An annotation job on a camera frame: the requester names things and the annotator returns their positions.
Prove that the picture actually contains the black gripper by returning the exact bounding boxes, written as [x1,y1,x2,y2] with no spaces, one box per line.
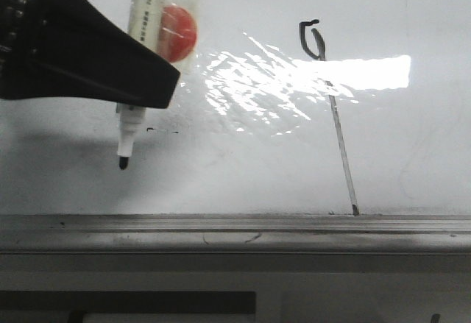
[1,0,180,109]

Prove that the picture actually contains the white black-tipped whiteboard marker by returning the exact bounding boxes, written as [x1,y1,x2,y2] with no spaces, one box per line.
[116,0,165,170]

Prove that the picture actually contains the red round magnet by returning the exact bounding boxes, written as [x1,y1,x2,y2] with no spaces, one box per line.
[157,4,198,63]

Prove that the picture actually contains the white whiteboard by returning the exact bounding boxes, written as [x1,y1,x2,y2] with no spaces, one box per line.
[1,0,470,216]

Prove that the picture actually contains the aluminium whiteboard frame rail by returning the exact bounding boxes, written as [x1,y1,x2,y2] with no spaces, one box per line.
[1,214,470,254]

